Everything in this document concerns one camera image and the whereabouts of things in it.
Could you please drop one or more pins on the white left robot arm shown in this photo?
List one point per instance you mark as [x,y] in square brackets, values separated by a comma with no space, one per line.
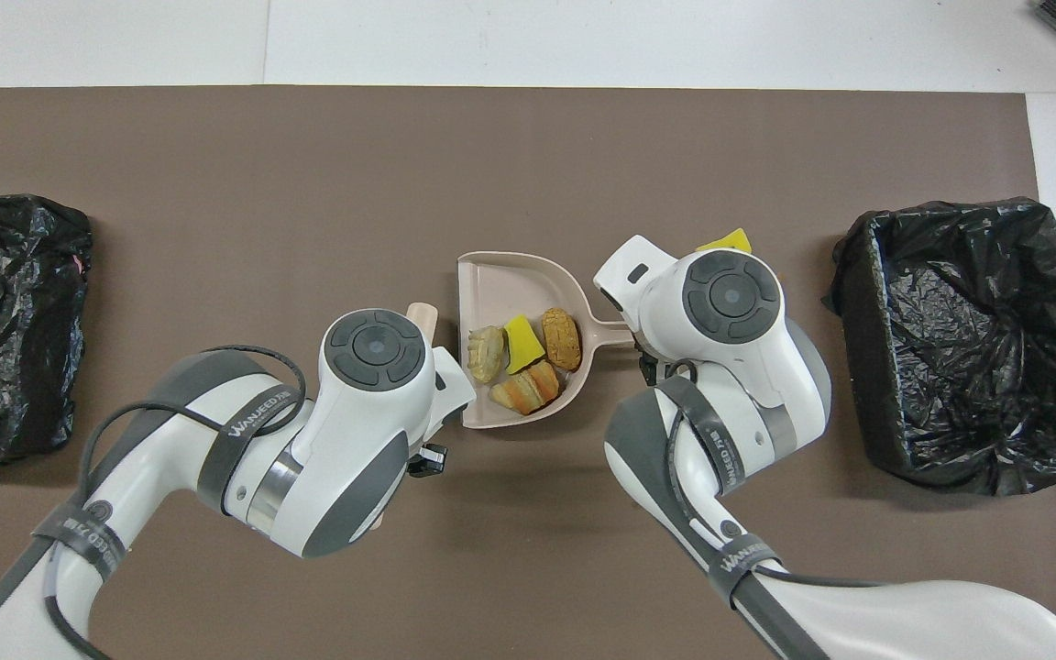
[345,440]

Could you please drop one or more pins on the brown table mat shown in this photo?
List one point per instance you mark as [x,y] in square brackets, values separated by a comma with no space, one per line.
[400,183]

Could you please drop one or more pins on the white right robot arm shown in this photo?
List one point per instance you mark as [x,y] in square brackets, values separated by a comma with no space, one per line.
[730,367]

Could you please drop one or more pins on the yellow sponge piece with dot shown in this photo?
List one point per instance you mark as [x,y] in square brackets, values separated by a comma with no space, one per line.
[728,244]

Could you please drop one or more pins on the bin lined with black bag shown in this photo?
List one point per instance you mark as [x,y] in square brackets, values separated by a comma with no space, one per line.
[5,330]
[977,367]

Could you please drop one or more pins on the pale ridged bread piece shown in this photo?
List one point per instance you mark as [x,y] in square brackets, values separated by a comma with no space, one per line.
[487,355]

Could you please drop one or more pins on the yellow sponge piece green backing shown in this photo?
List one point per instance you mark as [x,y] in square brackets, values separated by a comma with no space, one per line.
[522,344]

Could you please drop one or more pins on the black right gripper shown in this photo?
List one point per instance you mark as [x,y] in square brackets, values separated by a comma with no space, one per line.
[654,367]

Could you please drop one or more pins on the beige plastic dustpan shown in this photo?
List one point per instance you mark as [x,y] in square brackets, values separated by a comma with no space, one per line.
[500,293]

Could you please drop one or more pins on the beige brush with black bristles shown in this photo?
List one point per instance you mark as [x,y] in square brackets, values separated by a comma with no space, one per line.
[423,321]

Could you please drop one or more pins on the brown oval bread roll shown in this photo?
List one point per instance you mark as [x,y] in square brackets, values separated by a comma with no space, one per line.
[562,339]

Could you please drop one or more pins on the orange striped croissant piece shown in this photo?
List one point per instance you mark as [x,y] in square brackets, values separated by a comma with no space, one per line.
[526,390]

